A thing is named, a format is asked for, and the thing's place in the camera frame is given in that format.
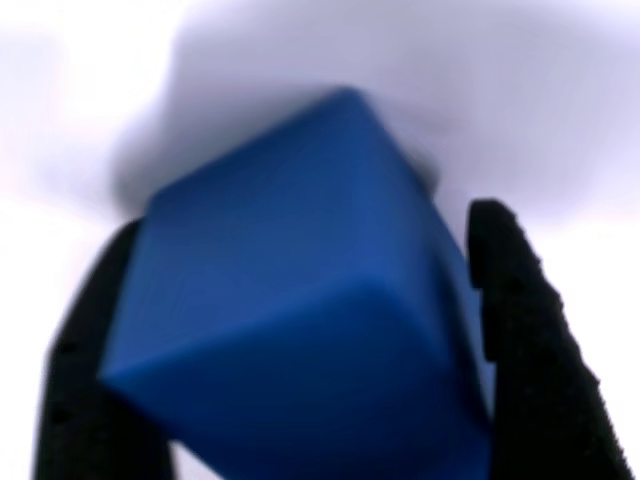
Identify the blue block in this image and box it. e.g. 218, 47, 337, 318
97, 85, 496, 480

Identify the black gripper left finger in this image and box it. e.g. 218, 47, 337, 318
33, 218, 177, 480

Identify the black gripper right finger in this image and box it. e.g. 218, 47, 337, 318
464, 198, 635, 480

